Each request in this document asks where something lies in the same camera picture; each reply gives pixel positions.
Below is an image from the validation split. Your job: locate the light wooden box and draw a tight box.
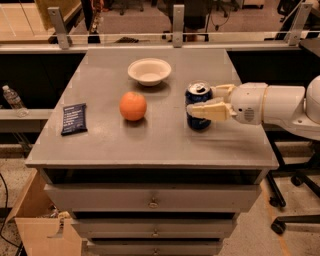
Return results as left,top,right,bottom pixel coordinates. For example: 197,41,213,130
8,169,82,256

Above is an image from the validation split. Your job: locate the right metal rail bracket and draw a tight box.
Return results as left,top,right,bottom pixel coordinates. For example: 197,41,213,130
286,2,312,46

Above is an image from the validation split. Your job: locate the orange fruit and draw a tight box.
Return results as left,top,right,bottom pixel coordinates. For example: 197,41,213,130
119,92,147,121

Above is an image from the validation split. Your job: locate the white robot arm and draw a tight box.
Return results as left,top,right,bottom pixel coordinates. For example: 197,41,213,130
186,76,320,141

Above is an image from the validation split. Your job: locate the clear plastic water bottle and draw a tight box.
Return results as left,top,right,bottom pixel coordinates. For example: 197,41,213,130
2,85,29,117

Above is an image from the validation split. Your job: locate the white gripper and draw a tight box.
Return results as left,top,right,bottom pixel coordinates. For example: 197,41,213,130
186,83,268,125

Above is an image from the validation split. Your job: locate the black office chair base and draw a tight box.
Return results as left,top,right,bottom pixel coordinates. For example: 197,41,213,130
266,132,320,235

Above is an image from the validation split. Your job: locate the dark blue snack packet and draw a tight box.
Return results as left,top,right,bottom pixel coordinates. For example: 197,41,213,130
61,103,87,136

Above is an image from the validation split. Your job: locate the middle metal rail bracket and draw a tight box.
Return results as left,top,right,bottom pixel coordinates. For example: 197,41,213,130
172,4,184,48

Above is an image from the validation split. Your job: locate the metal rail bracket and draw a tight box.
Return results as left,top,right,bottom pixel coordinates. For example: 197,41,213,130
172,4,184,48
286,2,312,46
48,7,70,50

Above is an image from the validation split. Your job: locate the grey drawer cabinet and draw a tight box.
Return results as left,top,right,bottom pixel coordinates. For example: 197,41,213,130
27,49,277,256

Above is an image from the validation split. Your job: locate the white bowl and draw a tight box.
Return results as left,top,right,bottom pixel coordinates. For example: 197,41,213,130
127,58,172,86

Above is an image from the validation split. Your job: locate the blue pepsi can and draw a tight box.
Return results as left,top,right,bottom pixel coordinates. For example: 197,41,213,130
185,80,213,130

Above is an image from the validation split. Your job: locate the black floor cable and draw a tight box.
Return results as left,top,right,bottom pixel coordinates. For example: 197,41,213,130
0,173,21,249

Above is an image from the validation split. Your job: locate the left metal rail bracket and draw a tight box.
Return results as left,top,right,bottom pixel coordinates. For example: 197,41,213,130
48,7,70,50

